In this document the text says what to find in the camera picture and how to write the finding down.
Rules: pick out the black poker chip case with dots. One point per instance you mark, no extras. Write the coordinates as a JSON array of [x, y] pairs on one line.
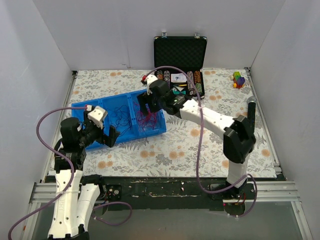
[[186, 53]]

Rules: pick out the colourful toy block train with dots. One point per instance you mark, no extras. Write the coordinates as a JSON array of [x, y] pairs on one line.
[[238, 80]]

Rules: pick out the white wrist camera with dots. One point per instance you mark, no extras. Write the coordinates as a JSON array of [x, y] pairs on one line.
[[148, 80], [97, 115]]

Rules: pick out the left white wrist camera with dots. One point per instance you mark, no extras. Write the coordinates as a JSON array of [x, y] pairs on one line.
[[97, 115]]

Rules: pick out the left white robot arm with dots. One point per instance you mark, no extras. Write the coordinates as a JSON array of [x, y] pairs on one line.
[[76, 197]]

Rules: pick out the playing card deck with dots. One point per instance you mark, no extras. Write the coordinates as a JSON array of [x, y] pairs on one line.
[[178, 78]]

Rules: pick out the black handheld microphone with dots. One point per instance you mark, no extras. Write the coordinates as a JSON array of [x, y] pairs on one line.
[[251, 112]]

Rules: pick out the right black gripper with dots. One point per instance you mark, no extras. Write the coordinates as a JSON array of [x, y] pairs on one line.
[[148, 101]]

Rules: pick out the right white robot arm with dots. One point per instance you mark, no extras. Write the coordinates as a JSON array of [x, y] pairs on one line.
[[237, 134]]

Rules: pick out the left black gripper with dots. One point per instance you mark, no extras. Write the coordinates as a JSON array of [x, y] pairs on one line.
[[104, 136]]

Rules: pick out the blue plastic divided bin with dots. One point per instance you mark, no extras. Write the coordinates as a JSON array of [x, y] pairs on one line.
[[123, 112]]

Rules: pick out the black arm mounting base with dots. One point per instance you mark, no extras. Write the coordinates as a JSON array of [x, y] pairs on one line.
[[173, 193]]

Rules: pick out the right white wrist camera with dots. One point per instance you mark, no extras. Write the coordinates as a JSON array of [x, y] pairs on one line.
[[148, 80]]

